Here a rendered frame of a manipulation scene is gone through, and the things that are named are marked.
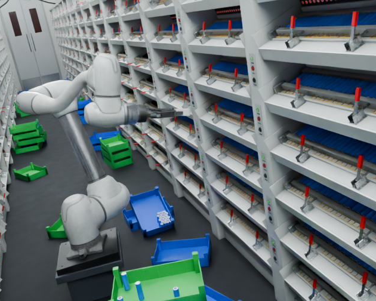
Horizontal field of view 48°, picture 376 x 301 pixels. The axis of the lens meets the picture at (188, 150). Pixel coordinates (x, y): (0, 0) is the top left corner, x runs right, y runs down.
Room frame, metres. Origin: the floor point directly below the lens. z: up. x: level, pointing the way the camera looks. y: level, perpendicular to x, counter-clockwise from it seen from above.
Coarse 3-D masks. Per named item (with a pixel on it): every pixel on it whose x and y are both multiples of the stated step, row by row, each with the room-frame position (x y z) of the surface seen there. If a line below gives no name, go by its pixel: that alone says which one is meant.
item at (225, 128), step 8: (216, 96) 2.19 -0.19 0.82; (208, 104) 2.17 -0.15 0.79; (200, 112) 2.16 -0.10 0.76; (208, 120) 2.06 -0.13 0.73; (224, 120) 1.96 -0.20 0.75; (216, 128) 1.98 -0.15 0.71; (224, 128) 1.88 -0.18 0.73; (232, 128) 1.83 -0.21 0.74; (232, 136) 1.81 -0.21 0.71; (240, 136) 1.72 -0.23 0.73; (248, 136) 1.68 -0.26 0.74; (248, 144) 1.67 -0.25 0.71; (256, 144) 1.58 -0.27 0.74
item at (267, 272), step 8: (184, 192) 2.80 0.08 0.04; (192, 200) 2.66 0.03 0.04; (200, 208) 2.52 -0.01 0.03; (208, 216) 2.39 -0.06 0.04; (224, 232) 2.17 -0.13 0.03; (232, 240) 2.07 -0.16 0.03; (240, 248) 1.98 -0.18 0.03; (248, 248) 1.94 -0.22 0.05; (248, 256) 1.89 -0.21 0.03; (256, 256) 1.85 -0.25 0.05; (256, 264) 1.82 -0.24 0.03; (264, 264) 1.78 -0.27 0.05; (264, 272) 1.74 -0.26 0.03; (272, 280) 1.67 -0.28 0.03
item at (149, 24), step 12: (144, 0) 2.83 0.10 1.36; (144, 24) 2.85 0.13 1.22; (156, 24) 2.85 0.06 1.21; (144, 36) 2.91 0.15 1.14; (156, 48) 2.84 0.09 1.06; (156, 60) 2.83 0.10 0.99; (156, 84) 2.84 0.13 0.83; (168, 84) 2.85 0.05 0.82; (156, 96) 2.89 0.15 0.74; (168, 108) 2.84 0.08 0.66; (168, 132) 2.83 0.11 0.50; (168, 144) 2.83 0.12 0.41; (180, 192) 2.83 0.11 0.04
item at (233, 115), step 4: (212, 108) 2.13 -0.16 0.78; (220, 108) 2.06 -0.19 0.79; (212, 112) 2.10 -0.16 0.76; (220, 112) 2.05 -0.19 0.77; (224, 112) 1.99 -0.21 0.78; (228, 112) 1.96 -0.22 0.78; (232, 112) 1.94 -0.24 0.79; (224, 116) 1.97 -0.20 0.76; (232, 116) 1.92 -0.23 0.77; (236, 116) 1.87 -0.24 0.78; (240, 116) 1.85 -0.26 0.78; (244, 116) 1.82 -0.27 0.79; (232, 120) 1.89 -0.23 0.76; (240, 120) 1.85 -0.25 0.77; (244, 120) 1.80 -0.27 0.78; (248, 120) 1.77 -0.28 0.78; (252, 120) 1.75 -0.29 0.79; (252, 124) 1.74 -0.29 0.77; (252, 128) 1.71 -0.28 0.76
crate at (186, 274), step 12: (192, 252) 1.30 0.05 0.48; (168, 264) 1.30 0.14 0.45; (180, 264) 1.30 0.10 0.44; (192, 264) 1.30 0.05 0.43; (120, 276) 1.29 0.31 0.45; (132, 276) 1.30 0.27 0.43; (144, 276) 1.30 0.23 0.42; (156, 276) 1.30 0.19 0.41; (168, 276) 1.30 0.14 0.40; (180, 276) 1.29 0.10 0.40; (192, 276) 1.27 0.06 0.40; (120, 288) 1.28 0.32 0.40; (132, 288) 1.26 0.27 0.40; (144, 288) 1.25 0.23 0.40; (156, 288) 1.24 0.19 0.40; (168, 288) 1.23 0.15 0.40; (180, 288) 1.22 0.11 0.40; (192, 288) 1.20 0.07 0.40; (204, 288) 1.11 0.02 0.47; (108, 300) 1.12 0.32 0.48; (132, 300) 1.20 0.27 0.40; (144, 300) 1.19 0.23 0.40; (156, 300) 1.18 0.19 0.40; (168, 300) 1.10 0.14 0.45; (180, 300) 1.10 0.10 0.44; (192, 300) 1.11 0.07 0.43; (204, 300) 1.11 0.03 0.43
